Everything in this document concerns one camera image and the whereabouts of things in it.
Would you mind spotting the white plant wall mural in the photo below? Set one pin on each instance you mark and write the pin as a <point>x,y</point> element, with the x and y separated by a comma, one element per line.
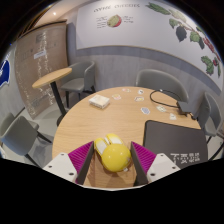
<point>150,30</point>

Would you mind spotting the grey upholstered chair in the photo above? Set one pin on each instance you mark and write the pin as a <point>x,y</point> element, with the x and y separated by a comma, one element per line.
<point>160,80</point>
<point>18,136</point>
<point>81,71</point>
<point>208,113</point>
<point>6,121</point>

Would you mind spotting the brown wall notice board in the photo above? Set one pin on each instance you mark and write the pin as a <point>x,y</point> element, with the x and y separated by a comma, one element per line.
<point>30,66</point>

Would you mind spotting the small white sticker card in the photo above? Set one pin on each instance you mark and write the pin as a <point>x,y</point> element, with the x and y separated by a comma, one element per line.
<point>161,108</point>
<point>145,110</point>
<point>126,89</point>
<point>139,98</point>
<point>172,116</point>
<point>140,91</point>
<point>116,96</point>

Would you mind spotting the dark grey flat device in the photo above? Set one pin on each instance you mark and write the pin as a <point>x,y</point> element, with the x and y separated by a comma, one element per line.
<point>185,107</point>

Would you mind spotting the yellow computer mouse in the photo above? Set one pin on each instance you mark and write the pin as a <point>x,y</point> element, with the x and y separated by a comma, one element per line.
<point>115,156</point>

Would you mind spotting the small white box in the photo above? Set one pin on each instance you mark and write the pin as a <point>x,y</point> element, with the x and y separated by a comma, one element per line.
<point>99,101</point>

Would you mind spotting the dark grey mouse pad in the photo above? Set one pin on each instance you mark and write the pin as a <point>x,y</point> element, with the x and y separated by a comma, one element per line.
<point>173,140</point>

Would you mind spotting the blue wall sign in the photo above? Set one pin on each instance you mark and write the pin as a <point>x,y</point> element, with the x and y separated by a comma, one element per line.
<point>4,71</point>

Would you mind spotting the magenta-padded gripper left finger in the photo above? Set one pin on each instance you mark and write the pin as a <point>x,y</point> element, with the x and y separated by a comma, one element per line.
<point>71,165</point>

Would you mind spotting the small round wooden side table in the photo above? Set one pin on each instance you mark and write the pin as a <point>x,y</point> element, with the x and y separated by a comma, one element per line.
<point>50,78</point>

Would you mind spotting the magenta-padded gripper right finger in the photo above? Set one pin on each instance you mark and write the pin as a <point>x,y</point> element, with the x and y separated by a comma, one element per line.
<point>153,165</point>

